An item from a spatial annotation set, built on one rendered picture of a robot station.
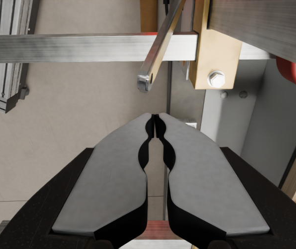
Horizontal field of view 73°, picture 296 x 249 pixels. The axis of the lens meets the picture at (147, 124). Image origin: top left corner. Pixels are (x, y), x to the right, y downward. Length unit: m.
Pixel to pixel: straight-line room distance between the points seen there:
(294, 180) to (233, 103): 0.27
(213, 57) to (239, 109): 0.36
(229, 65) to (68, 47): 0.20
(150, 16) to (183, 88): 0.64
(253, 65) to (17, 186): 1.85
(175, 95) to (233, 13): 0.29
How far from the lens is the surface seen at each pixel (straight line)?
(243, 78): 0.57
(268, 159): 0.57
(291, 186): 0.41
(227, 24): 0.19
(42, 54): 0.29
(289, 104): 0.50
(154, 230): 0.33
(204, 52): 0.26
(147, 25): 1.04
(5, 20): 1.06
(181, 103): 0.46
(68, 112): 1.36
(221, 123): 0.61
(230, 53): 0.27
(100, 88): 1.23
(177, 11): 0.18
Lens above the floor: 1.12
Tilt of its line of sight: 59 degrees down
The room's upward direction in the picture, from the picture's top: 178 degrees counter-clockwise
